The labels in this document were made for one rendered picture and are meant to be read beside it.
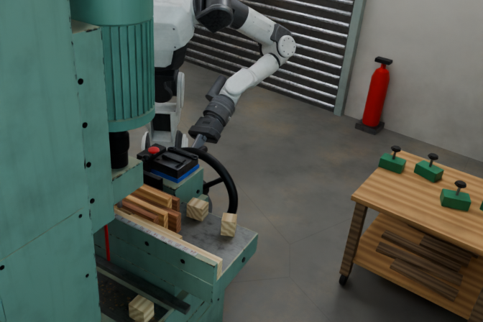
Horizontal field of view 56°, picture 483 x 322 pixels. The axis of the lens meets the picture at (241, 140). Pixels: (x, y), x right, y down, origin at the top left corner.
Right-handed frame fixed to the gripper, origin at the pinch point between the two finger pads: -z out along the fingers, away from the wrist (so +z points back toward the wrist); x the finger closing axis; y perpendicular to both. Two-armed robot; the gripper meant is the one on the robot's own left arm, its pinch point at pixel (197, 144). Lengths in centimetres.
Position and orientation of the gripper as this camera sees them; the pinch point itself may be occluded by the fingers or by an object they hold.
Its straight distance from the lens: 148.3
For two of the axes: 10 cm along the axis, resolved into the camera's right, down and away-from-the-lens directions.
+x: -7.7, -1.1, 6.3
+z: 4.7, -7.7, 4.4
